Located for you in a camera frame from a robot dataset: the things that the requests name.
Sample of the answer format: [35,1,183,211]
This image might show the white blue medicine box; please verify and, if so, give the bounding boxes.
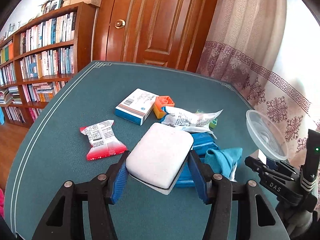
[114,88,158,126]

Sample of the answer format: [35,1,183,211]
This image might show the grey gloved right hand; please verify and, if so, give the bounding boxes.
[276,202,319,239]

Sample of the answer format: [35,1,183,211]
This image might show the white crinkled plastic packet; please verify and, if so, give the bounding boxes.
[161,106,223,134]

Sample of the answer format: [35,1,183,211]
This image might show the orange yellow toy brick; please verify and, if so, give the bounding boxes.
[153,96,175,119]

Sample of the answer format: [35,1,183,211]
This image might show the brass door knob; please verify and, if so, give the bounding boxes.
[114,19,126,29]

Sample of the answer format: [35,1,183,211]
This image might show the patterned purple curtain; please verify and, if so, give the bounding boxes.
[197,0,319,167]

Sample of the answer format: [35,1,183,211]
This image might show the brown wooden door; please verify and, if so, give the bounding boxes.
[93,0,217,72]

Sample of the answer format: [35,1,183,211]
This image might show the wooden bookshelf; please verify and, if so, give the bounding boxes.
[1,2,96,128]

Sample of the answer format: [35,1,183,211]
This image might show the red white snack packet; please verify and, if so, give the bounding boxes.
[80,120,127,161]

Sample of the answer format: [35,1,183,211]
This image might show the blue snack packet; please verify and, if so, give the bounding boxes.
[175,163,195,188]
[191,133,220,157]

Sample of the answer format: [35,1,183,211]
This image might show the clear plastic bowl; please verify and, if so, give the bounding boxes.
[246,110,288,160]

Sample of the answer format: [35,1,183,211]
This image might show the white black sponge block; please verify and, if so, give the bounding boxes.
[126,123,194,195]

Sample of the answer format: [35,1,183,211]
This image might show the green dotted toy brick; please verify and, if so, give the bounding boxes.
[196,110,217,129]

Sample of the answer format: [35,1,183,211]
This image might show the teal cloth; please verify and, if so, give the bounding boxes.
[204,147,242,182]

